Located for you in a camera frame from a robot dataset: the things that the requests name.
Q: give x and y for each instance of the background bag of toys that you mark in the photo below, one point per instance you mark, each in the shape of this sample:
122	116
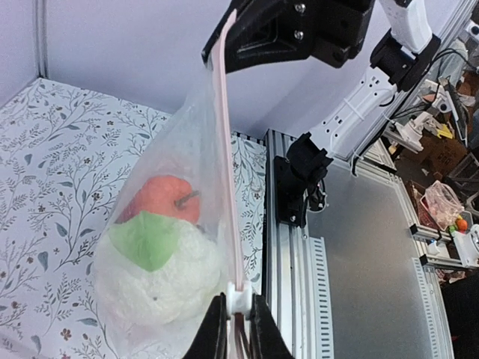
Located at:
442	204

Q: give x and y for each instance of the clear zip top bag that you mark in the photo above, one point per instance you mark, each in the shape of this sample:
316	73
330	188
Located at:
194	145

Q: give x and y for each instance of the aluminium front rail frame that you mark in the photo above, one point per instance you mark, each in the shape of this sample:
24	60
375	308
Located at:
354	282

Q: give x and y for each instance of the white zipper slider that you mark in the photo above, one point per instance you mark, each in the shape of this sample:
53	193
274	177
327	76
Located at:
239	301

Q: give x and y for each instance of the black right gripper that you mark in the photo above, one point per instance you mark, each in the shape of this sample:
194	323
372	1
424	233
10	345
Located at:
273	31

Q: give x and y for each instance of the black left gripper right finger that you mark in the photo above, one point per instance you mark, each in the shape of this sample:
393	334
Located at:
266	341

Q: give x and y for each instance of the background workbench clutter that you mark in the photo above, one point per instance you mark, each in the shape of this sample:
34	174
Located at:
439	117

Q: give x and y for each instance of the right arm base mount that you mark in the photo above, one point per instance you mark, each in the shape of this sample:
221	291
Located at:
299	181

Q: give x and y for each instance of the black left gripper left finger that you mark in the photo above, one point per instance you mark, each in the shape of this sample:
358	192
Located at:
210	341

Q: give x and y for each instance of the left aluminium corner post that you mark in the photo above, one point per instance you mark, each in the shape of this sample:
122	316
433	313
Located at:
40	37

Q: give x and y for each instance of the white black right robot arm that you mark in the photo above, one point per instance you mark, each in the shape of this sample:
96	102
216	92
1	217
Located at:
397	63

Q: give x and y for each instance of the white toy cauliflower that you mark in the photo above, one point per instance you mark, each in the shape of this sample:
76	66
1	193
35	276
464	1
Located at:
154	270

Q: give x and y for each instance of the orange toy pumpkin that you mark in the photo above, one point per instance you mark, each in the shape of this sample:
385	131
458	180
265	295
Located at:
164	195

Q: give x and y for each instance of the floral patterned table mat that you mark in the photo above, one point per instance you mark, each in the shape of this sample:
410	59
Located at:
65	154

